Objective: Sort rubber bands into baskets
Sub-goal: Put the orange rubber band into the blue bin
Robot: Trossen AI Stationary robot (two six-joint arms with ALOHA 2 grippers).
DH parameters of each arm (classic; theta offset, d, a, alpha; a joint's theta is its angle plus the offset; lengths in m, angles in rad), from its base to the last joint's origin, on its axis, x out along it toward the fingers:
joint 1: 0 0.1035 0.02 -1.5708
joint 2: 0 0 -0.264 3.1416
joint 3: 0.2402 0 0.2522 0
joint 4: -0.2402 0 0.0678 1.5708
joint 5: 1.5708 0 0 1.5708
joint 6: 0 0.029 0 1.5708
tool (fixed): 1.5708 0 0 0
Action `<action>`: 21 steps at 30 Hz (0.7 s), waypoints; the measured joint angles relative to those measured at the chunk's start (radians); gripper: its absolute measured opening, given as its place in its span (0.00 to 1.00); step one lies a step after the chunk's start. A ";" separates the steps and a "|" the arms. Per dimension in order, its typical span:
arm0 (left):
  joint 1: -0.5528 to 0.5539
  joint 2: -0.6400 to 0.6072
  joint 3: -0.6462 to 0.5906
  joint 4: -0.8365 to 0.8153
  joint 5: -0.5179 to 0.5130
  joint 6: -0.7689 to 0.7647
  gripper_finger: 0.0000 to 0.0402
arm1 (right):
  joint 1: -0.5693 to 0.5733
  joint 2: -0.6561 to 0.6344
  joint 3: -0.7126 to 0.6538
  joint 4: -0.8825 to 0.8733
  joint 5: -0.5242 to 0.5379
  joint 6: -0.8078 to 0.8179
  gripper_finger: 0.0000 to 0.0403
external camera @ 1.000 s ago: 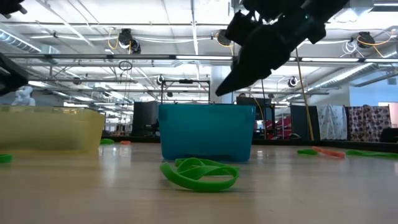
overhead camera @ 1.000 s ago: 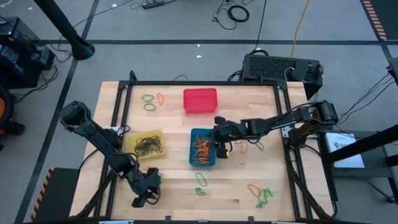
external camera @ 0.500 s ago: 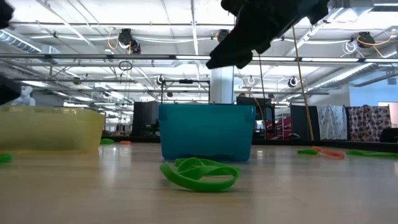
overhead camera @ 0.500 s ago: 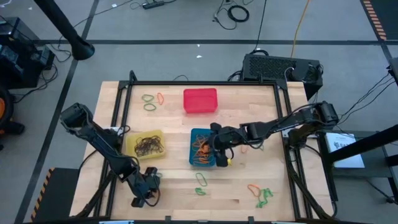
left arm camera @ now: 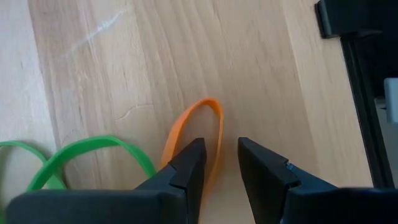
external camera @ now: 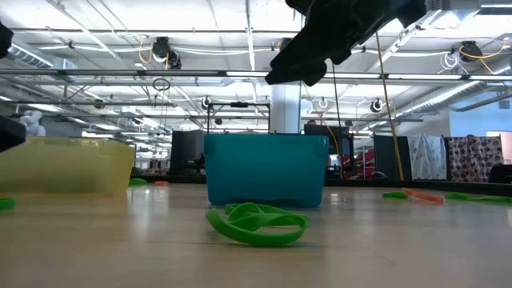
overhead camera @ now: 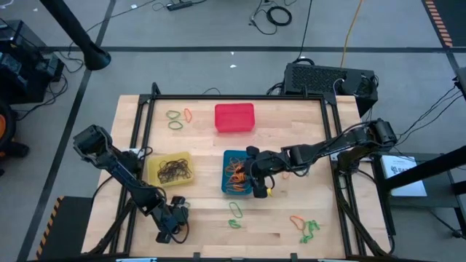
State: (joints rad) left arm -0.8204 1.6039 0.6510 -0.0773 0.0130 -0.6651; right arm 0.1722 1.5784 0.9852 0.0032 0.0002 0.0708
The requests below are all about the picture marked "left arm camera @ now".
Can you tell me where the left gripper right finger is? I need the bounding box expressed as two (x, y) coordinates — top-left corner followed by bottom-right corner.
(238, 136), (398, 224)

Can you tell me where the orange rubber band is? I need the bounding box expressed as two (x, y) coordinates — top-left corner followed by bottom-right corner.
(159, 97), (225, 203)

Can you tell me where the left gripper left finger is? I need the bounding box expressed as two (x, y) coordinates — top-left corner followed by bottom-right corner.
(4, 137), (208, 224)

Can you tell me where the green rubber band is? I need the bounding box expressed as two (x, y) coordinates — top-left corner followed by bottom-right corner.
(0, 140), (68, 191)
(26, 134), (157, 192)

